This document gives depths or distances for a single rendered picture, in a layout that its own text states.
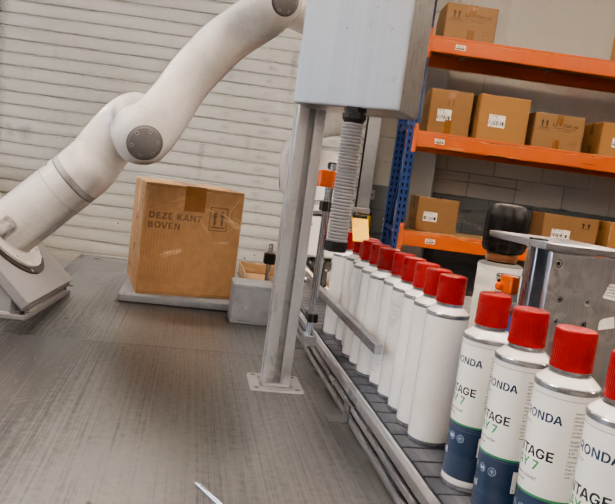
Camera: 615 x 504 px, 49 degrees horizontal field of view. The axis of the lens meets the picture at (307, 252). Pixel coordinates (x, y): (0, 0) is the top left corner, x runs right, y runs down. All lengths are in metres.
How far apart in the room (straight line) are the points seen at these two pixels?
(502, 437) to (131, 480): 0.39
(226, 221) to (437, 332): 0.96
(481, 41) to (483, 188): 1.31
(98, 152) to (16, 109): 4.44
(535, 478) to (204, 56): 1.08
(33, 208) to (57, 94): 4.36
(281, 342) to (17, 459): 0.47
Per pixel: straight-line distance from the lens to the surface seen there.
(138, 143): 1.39
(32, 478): 0.79
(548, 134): 5.17
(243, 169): 5.48
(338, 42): 1.03
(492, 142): 4.94
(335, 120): 1.55
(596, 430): 0.52
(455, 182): 5.74
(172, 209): 1.65
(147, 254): 1.66
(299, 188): 1.09
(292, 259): 1.09
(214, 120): 5.52
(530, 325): 0.64
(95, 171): 1.46
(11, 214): 1.50
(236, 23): 1.42
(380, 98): 0.99
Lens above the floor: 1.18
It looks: 6 degrees down
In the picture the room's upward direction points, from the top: 8 degrees clockwise
